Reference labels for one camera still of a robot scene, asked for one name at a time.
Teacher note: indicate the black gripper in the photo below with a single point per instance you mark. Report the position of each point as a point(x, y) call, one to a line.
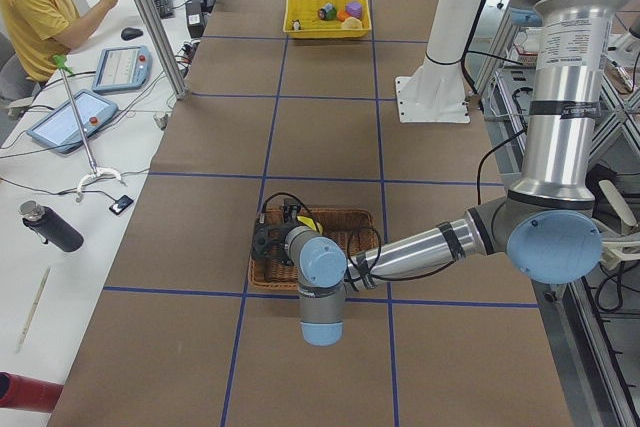
point(282, 235)

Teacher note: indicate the yellow tape roll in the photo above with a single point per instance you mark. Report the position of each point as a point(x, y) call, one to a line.
point(311, 223)

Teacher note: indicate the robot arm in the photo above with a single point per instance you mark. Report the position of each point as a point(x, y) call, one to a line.
point(544, 222)

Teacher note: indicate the yellow woven basket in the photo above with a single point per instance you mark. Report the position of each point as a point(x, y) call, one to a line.
point(313, 28)

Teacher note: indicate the brown wicker basket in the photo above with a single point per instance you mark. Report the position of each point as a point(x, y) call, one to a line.
point(269, 268)

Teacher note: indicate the orange toy carrot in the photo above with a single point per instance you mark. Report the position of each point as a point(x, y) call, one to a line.
point(342, 15)

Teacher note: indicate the toy croissant bread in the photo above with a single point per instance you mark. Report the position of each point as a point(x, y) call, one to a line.
point(352, 23)

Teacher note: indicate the black computer mouse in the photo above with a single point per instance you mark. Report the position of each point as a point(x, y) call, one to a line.
point(130, 33)

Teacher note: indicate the small black device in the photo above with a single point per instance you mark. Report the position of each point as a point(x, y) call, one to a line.
point(121, 204)

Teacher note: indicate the upper teach pendant tablet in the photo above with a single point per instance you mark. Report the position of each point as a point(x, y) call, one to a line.
point(122, 69)

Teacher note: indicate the teach pendant tablet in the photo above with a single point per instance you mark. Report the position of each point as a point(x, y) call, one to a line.
point(59, 129)
point(122, 69)

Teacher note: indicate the person in yellow shirt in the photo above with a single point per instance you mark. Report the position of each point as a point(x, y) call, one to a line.
point(41, 29)

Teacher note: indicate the reacher grabber tool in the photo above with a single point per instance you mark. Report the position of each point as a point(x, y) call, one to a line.
point(96, 172)

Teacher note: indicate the black water bottle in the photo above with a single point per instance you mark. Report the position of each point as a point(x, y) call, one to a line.
point(52, 228)

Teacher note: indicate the lower teach pendant tablet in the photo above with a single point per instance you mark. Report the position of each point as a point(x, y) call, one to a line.
point(59, 129)

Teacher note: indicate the red cylinder object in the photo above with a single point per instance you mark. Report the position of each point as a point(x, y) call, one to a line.
point(29, 394)

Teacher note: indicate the aluminium frame post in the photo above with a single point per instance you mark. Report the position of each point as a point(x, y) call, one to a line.
point(155, 29)

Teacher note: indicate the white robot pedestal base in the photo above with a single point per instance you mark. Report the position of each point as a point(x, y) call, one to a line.
point(435, 92)

